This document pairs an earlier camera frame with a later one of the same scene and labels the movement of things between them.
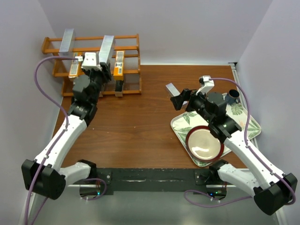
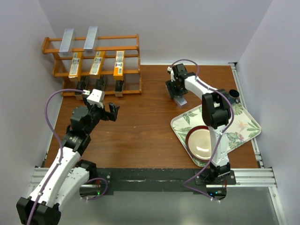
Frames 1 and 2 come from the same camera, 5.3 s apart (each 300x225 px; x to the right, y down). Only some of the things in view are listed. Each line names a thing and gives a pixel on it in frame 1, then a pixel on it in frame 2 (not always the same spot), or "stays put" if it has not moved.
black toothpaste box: (118, 89) stays put
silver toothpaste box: (67, 48) stays put
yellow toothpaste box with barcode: (76, 69) stays put
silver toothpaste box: (107, 54) to (90, 42)
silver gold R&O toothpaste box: (118, 74) stays put
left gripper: (105, 68) to (113, 109)
